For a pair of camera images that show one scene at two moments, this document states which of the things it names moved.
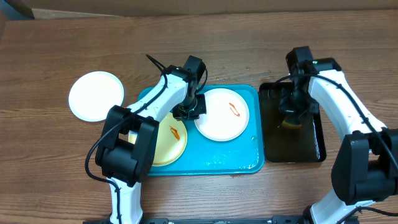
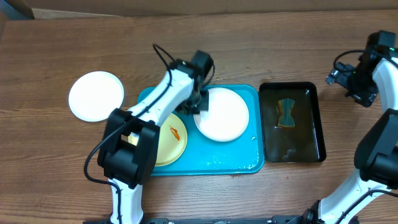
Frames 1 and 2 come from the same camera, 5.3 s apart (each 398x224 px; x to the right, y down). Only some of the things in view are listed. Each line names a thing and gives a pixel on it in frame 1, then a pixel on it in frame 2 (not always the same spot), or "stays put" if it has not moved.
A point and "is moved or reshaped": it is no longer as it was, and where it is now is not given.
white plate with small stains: x=92 y=94 stays put
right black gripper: x=288 y=110 → x=342 y=77
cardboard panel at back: x=54 y=9 stays put
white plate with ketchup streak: x=227 y=115 stays put
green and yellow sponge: x=291 y=124 is moved or reshaped
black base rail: x=214 y=220 stays put
